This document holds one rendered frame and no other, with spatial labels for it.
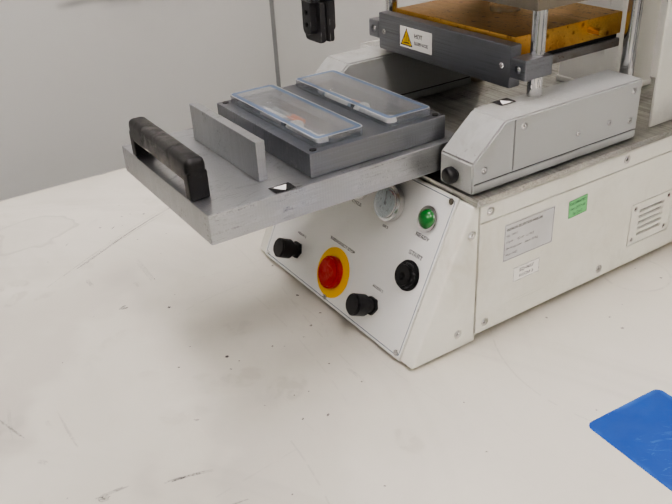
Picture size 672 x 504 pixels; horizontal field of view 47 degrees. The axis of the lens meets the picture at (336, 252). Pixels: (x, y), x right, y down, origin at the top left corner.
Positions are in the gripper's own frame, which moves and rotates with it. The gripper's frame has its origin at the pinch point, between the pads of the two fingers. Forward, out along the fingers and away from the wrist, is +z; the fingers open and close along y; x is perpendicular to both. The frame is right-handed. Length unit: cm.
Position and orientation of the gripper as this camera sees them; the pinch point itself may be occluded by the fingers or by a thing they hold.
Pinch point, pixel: (319, 20)
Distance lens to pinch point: 81.8
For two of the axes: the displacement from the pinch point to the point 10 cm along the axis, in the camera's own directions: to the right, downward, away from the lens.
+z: 0.5, 8.7, 4.9
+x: -5.4, -3.9, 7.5
